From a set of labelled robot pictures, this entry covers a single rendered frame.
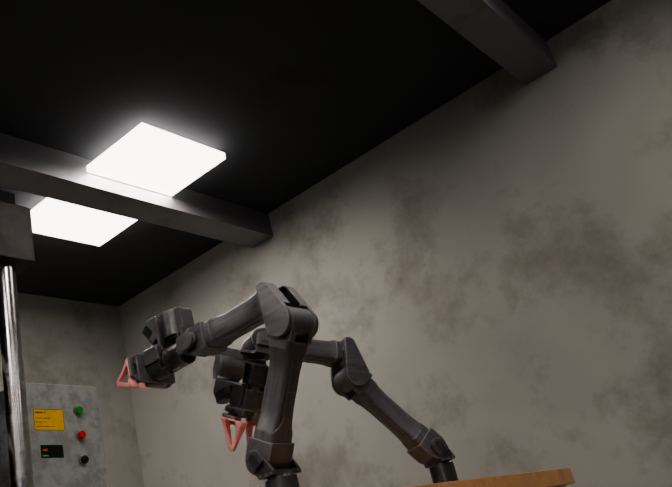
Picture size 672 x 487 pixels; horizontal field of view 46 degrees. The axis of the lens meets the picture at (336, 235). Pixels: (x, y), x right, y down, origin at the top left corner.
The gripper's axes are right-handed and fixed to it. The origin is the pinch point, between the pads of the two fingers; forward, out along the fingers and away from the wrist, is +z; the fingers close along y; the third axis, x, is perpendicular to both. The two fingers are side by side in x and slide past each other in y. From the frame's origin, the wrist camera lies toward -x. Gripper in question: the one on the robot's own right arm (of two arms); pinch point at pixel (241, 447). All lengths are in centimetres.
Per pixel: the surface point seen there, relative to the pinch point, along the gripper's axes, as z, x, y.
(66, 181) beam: -83, -244, -98
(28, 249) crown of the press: -38, -102, 2
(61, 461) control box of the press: 24, -85, -15
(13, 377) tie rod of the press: 0, -84, 8
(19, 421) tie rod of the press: 11, -78, 7
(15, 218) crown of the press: -47, -107, 6
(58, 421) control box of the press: 13, -91, -15
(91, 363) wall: 25, -369, -236
